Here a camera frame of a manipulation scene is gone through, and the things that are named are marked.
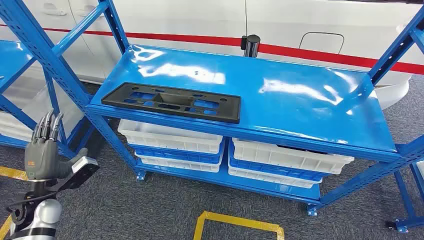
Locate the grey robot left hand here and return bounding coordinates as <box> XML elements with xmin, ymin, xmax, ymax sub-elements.
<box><xmin>24</xmin><ymin>109</ymin><xmax>89</xmax><ymax>182</ymax></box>

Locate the black plastic panel part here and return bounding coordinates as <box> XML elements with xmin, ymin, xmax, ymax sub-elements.
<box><xmin>100</xmin><ymin>82</ymin><xmax>242</xmax><ymax>125</ymax></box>

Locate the red barrier belt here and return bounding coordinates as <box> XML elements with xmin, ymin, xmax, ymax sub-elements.
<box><xmin>0</xmin><ymin>23</ymin><xmax>424</xmax><ymax>76</ymax></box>

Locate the black ribbed plastic strip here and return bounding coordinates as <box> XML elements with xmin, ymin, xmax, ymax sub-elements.
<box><xmin>275</xmin><ymin>143</ymin><xmax>329</xmax><ymax>156</ymax></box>

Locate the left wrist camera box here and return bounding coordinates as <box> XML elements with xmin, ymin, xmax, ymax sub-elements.
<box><xmin>49</xmin><ymin>156</ymin><xmax>100</xmax><ymax>193</ymax></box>

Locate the black stanchion post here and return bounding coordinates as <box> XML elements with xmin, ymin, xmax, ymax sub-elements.
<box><xmin>240</xmin><ymin>34</ymin><xmax>261</xmax><ymax>58</ymax></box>

